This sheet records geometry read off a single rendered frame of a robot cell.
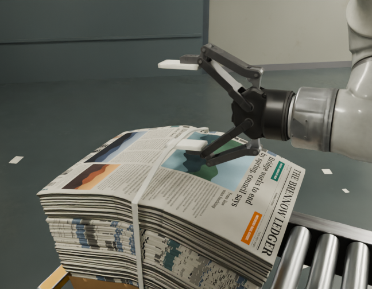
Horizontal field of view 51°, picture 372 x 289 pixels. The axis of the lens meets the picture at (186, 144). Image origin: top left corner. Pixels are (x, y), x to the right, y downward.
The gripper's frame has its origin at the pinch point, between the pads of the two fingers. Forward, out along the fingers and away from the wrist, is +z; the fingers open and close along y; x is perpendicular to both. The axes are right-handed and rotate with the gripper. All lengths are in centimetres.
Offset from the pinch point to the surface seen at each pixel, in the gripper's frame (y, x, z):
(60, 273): 32.8, -13.5, 20.5
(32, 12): 13, 257, 299
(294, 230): 37.5, 22.7, -17.9
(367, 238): 38, 27, -34
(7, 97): 89, 205, 304
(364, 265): 39, 18, -34
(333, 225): 38, 28, -26
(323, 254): 37.7, 17.1, -25.4
